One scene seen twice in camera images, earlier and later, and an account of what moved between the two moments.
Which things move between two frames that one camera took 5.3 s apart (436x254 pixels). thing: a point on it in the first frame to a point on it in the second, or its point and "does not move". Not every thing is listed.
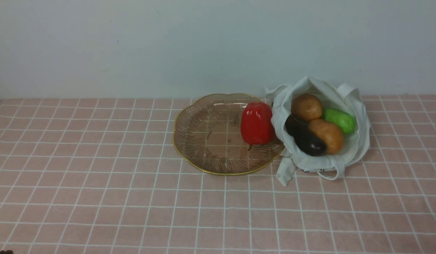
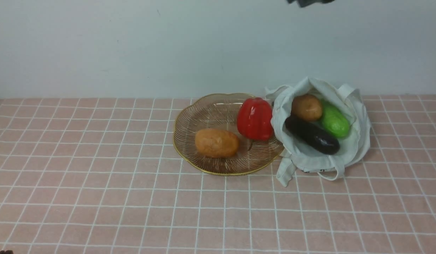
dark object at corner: [7, 252] does not move
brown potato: [306, 107] does not move
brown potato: [331, 135] to [216, 143]
